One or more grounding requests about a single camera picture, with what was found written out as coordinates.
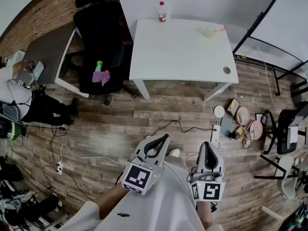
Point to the pink plate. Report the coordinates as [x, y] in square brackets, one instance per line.
[242, 115]
[256, 129]

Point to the black office chair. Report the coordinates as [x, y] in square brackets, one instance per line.
[101, 40]

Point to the person's white shoe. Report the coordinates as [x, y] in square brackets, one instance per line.
[175, 152]
[148, 137]

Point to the person's left forearm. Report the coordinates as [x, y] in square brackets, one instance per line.
[110, 198]

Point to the black and green bag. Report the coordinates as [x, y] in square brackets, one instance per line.
[9, 126]

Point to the translucent cup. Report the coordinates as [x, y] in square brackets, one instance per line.
[209, 32]

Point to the clear bottle with red cap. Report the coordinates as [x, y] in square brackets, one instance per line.
[162, 13]

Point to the pile of black equipment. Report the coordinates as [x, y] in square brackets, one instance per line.
[19, 201]

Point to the person's right forearm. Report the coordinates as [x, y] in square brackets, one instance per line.
[204, 213]

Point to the brown framed box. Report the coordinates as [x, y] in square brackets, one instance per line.
[233, 106]

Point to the black box with white label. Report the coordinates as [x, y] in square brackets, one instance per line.
[261, 118]

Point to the wooden rod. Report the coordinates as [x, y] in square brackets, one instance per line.
[272, 213]

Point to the grey desk with white legs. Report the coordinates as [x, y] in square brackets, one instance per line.
[45, 52]

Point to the small white power strip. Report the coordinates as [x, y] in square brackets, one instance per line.
[60, 168]

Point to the black framed whiteboard stand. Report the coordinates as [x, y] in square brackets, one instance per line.
[274, 20]

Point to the person's beige trousers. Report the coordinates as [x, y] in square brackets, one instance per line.
[174, 160]

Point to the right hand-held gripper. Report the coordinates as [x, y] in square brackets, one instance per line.
[211, 191]

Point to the grey notebook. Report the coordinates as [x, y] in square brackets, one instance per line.
[226, 126]

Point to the black swivel chair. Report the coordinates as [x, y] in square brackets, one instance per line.
[286, 131]

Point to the white round disc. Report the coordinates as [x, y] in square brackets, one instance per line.
[219, 111]

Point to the beige chair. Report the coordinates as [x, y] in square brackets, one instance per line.
[286, 177]

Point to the green can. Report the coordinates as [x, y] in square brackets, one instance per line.
[98, 66]

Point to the person's white shirt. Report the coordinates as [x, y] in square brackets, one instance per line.
[158, 206]

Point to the white table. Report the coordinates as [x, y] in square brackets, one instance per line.
[178, 52]

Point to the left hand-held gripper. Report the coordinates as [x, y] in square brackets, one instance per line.
[138, 177]

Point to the orange snack packet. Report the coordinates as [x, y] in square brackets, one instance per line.
[107, 71]

